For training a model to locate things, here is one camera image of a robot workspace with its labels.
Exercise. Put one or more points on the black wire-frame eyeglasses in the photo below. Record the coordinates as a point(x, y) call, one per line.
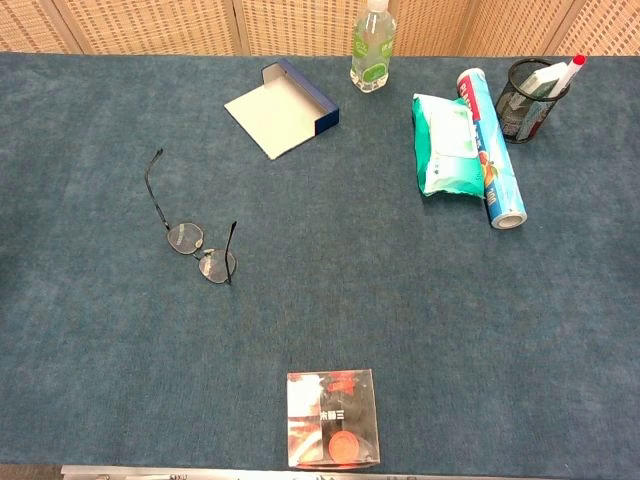
point(186, 237)

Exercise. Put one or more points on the blue felt table cloth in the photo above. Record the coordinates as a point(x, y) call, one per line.
point(350, 275)

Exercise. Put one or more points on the open blue white cardboard box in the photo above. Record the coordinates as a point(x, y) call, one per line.
point(275, 115)

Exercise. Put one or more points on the green wet wipes pack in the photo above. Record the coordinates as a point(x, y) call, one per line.
point(445, 150)

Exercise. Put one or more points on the clear box with red contents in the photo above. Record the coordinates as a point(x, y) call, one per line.
point(330, 420)

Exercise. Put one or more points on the blue plastic wrap roll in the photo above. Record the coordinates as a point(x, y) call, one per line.
point(500, 185)

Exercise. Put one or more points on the clear bottle with green label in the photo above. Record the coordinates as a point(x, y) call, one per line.
point(372, 55)

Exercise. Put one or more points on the black mesh pen holder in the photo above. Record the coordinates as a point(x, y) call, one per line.
point(510, 115)

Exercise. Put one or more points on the green white small carton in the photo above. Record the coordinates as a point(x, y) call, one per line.
point(542, 80)

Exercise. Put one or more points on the woven rattan folding screen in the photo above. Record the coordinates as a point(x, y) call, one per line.
point(150, 25)

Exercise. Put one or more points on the white bottle with red cap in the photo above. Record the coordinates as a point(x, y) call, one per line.
point(567, 75)

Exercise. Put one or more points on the silver metal table rail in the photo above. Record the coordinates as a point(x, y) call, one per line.
point(200, 472)

